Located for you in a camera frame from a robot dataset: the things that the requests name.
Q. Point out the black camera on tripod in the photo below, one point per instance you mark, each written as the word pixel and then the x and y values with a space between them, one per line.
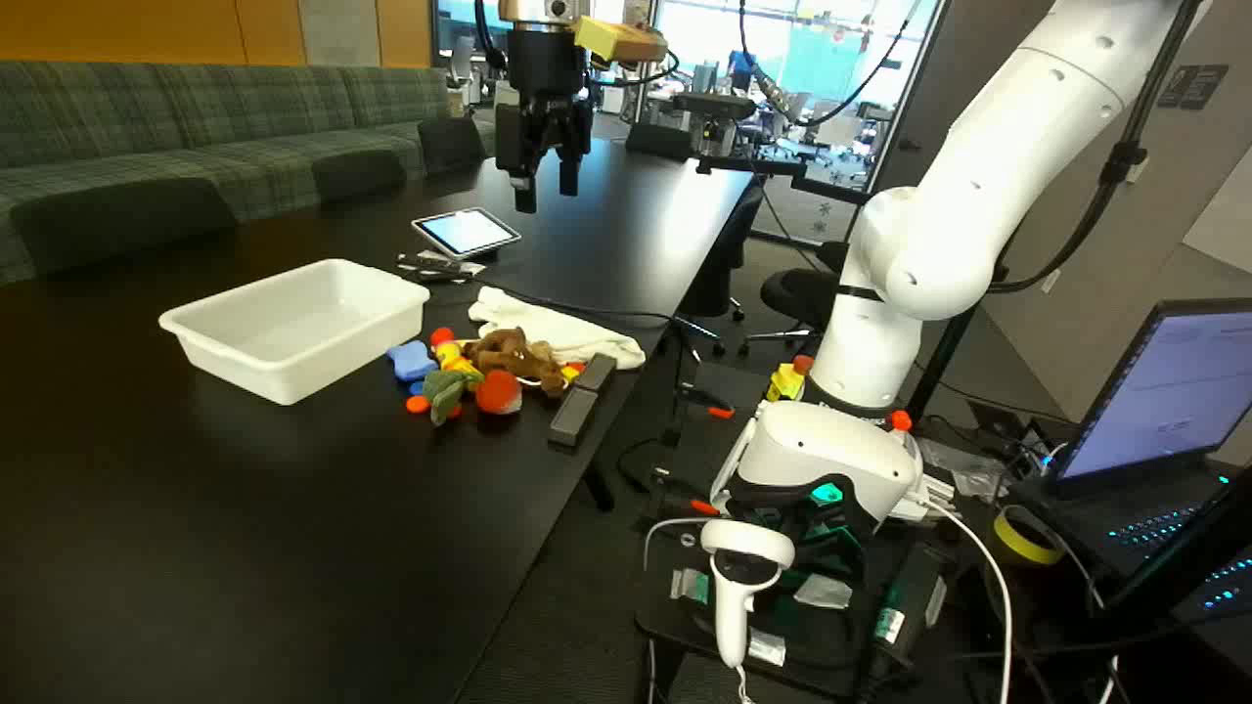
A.
pixel 719 129

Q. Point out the smartphone with lit screen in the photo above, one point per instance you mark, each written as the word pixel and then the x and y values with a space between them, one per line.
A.
pixel 468 233

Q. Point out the brown plush toy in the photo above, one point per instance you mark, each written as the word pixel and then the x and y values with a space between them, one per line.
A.
pixel 513 353

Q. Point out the yellow tape roll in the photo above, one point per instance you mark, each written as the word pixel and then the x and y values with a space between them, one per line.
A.
pixel 1027 537

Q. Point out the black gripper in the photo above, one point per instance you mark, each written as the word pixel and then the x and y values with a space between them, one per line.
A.
pixel 543 81

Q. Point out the black chair back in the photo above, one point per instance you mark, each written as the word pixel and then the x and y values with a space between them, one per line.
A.
pixel 454 147
pixel 358 176
pixel 123 222

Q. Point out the green toy block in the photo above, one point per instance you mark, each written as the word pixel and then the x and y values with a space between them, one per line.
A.
pixel 446 399

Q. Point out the open laptop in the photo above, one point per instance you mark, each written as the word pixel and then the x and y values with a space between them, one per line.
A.
pixel 1160 404

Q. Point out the black rectangular bar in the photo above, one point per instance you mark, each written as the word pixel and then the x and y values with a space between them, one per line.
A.
pixel 581 399

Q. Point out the blue toy block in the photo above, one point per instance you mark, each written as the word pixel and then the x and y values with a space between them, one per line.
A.
pixel 411 360

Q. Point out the white terry towel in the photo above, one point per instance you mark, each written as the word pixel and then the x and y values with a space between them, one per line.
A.
pixel 552 327

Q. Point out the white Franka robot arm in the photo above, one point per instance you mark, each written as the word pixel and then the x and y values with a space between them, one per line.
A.
pixel 990 171

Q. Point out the white plastic storage box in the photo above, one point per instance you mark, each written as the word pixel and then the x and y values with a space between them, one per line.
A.
pixel 295 327

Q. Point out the orange toy disc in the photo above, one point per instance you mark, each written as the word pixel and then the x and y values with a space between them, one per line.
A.
pixel 498 394
pixel 418 404
pixel 441 333

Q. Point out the orange clip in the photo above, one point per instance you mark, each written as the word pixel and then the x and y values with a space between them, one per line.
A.
pixel 704 507

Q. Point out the small yellow clamp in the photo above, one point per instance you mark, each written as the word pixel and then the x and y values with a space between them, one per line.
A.
pixel 788 381

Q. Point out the yellow toy block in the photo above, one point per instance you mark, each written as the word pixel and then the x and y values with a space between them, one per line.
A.
pixel 458 364

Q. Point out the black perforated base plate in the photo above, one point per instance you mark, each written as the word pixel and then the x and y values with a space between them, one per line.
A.
pixel 836 639

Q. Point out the green plaid couch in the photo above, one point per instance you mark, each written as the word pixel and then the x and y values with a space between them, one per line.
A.
pixel 197 117

